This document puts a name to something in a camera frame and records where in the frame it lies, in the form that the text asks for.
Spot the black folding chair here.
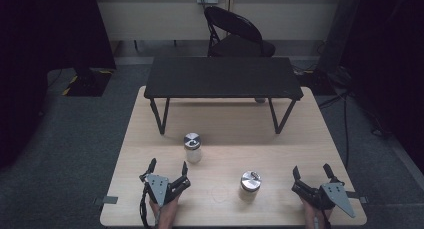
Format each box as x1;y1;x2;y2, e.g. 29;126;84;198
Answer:
203;5;277;58

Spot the black raised shelf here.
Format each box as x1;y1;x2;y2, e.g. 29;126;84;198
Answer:
143;56;305;136

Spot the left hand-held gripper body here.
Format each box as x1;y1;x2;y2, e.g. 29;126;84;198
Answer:
143;173;192;209

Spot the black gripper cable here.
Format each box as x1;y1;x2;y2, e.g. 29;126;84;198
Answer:
139;182;153;229

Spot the glass jar with white powder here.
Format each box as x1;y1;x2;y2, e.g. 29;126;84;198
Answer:
183;132;203;164

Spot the black stand base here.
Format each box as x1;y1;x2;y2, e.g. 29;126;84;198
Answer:
62;68;113;98

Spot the person's left hand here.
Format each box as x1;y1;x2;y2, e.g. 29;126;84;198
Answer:
148;194;182;229

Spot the person's right hand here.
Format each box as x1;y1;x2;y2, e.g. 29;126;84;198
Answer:
301;198;334;229

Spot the dark curtain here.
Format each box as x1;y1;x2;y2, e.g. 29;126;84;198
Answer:
339;0;424;175
0;0;117;170

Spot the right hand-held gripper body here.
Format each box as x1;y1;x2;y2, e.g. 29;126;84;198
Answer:
291;178;357;219

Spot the grey metal bracket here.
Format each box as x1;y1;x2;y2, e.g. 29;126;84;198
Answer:
345;190;369;205
93;195;119;206

